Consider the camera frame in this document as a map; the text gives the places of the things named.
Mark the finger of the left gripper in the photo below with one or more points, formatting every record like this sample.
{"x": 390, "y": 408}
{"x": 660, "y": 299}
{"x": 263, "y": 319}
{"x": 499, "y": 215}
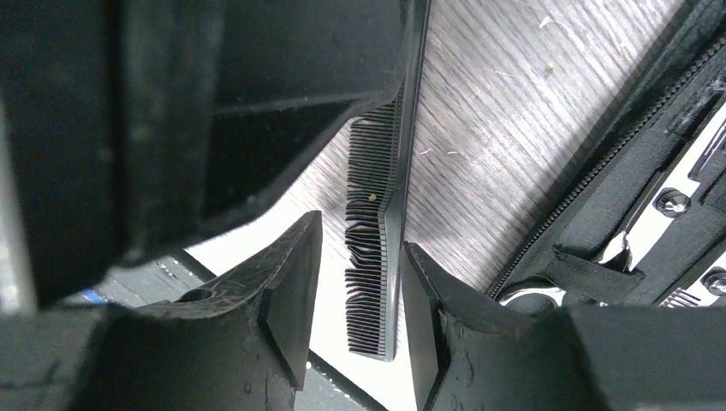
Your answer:
{"x": 131, "y": 128}

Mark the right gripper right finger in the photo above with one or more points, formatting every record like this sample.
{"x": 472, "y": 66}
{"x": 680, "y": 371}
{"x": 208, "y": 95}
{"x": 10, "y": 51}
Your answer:
{"x": 469, "y": 353}

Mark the silver scissors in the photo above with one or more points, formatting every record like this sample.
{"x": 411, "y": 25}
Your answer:
{"x": 646, "y": 226}

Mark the black zip tool case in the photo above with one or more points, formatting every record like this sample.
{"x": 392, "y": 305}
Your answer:
{"x": 687, "y": 63}

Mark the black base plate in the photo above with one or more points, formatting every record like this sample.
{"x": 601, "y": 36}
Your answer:
{"x": 169, "y": 278}

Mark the black comb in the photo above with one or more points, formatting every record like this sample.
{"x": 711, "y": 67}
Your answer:
{"x": 380, "y": 152}

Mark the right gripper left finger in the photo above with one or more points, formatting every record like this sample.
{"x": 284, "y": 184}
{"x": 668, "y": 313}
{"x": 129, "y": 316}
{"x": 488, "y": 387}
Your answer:
{"x": 238, "y": 342}

